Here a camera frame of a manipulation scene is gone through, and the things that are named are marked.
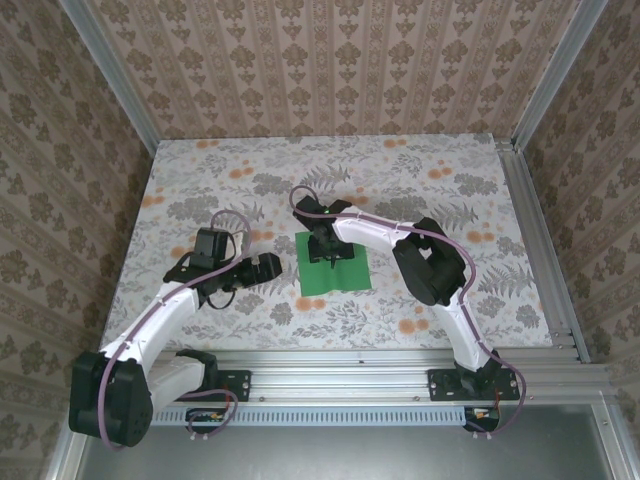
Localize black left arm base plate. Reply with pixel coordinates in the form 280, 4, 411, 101
213, 368, 252, 402

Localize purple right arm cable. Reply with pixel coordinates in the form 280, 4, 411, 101
289, 185, 530, 441

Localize grey metal panel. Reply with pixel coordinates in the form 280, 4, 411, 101
79, 424, 601, 480

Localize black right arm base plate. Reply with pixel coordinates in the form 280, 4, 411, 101
427, 368, 521, 402

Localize aluminium side rail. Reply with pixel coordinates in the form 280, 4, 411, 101
494, 134, 592, 364

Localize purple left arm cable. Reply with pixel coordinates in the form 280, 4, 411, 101
97, 208, 254, 451

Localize floral patterned table cover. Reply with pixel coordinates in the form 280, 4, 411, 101
99, 133, 556, 351

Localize small black connector board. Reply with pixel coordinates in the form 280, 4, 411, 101
463, 405, 501, 434
185, 407, 227, 435

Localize thin black left gripper cable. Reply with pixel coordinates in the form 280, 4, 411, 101
202, 282, 239, 311

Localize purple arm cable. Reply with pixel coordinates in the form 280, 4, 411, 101
289, 185, 530, 441
97, 208, 254, 451

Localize short aluminium frame rail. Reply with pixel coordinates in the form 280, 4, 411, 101
45, 429, 90, 480
592, 399, 634, 480

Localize long aluminium base rail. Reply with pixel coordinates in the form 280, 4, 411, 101
72, 348, 614, 407

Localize grey slotted cable duct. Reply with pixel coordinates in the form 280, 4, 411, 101
149, 405, 469, 428

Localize green paper sheet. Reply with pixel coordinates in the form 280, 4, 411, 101
293, 230, 374, 299

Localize aluminium frame post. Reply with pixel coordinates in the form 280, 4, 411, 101
509, 0, 601, 151
62, 0, 162, 154

